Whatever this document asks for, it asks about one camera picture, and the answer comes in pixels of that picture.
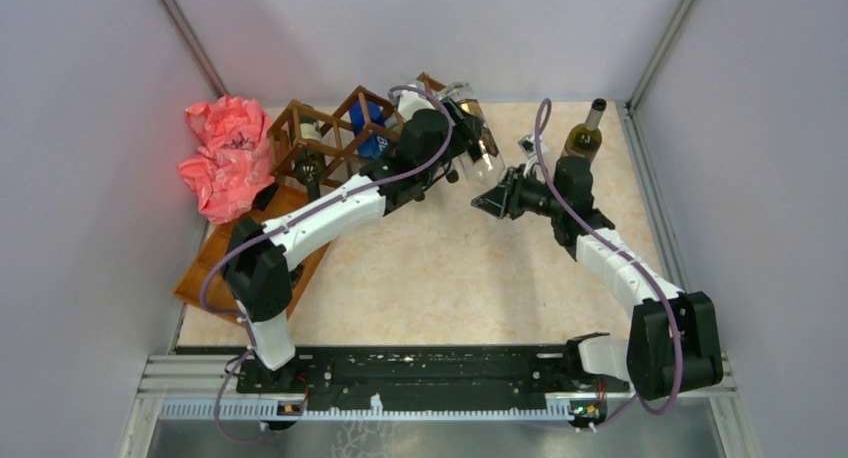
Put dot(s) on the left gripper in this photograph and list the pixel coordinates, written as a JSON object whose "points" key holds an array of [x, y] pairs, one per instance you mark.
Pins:
{"points": [[468, 127]]}

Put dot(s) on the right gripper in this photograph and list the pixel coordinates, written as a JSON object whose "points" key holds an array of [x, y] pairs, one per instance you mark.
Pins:
{"points": [[504, 198]]}

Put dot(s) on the clear labelled liquor bottle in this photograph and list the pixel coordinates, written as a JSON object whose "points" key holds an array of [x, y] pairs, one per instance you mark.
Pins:
{"points": [[481, 162]]}

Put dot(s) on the dark wine bottle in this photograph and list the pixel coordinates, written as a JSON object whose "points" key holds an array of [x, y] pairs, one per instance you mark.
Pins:
{"points": [[310, 165], [585, 138]]}

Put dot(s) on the brown wooden wine rack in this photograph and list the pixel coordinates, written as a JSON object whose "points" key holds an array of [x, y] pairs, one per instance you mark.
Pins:
{"points": [[352, 134]]}

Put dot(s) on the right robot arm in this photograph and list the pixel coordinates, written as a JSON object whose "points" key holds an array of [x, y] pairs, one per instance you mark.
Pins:
{"points": [[673, 343]]}

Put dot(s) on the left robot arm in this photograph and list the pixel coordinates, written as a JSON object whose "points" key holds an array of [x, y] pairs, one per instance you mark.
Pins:
{"points": [[262, 256]]}

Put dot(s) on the pink plastic bag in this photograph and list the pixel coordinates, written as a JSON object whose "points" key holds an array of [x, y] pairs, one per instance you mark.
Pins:
{"points": [[233, 162]]}

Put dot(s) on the wooden compartment tray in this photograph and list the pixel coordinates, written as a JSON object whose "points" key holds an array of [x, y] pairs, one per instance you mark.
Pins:
{"points": [[271, 203]]}

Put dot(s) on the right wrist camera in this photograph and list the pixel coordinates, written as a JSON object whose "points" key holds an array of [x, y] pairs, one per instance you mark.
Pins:
{"points": [[530, 147]]}

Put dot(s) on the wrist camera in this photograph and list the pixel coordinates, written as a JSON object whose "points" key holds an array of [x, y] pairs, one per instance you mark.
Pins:
{"points": [[411, 101], [530, 147]]}

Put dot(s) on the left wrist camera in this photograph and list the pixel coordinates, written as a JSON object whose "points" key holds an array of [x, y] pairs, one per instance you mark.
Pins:
{"points": [[411, 101]]}

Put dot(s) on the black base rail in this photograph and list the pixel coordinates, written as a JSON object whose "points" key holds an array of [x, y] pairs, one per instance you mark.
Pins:
{"points": [[403, 383]]}

